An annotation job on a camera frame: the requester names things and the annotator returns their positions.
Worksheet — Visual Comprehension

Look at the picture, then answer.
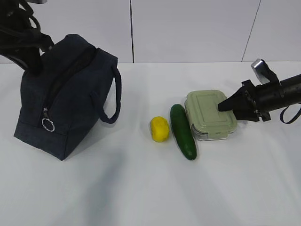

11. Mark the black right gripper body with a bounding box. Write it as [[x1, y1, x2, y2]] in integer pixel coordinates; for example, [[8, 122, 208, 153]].
[[242, 80, 270, 122]]

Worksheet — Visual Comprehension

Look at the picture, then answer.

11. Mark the dark navy lunch bag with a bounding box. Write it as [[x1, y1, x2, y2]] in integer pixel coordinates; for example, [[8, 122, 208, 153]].
[[14, 34, 122, 160]]

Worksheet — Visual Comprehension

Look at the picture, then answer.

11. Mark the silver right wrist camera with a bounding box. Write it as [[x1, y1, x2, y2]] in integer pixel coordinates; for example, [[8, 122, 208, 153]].
[[251, 58, 279, 85]]

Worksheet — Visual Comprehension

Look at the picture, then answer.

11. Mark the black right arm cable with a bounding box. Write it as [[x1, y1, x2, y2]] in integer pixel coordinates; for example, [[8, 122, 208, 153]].
[[279, 103, 301, 124]]

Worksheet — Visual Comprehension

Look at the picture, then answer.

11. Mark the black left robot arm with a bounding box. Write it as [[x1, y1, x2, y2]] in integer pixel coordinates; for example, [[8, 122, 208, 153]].
[[0, 0, 54, 76]]

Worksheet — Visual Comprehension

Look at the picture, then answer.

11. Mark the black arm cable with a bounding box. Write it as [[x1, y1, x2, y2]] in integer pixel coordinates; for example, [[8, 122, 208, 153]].
[[14, 0, 43, 36], [279, 103, 301, 124]]

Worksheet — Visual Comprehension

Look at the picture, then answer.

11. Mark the yellow lemon-shaped toy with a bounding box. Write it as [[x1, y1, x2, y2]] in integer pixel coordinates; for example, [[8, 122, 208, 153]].
[[150, 116, 170, 142]]

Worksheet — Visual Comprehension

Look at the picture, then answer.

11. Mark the glass container with green lid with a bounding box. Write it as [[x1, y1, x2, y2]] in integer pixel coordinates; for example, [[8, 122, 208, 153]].
[[184, 90, 237, 141]]

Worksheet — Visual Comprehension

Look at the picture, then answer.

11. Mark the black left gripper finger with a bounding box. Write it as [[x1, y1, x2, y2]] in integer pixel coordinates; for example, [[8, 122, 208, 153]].
[[21, 47, 43, 75]]

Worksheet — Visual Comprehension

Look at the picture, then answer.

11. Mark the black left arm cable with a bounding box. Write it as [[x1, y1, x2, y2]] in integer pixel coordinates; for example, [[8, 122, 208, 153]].
[[14, 0, 43, 36]]

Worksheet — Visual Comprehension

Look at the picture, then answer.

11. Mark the green cucumber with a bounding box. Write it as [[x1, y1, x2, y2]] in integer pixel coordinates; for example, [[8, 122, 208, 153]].
[[170, 104, 197, 161]]

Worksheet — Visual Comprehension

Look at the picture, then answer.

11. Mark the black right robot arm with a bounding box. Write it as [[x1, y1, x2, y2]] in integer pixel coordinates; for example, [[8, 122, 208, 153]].
[[218, 75, 301, 122]]

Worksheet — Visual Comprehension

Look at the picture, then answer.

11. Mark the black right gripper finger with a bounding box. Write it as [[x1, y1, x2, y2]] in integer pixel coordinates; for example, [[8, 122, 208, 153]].
[[233, 110, 260, 122], [218, 90, 247, 111]]

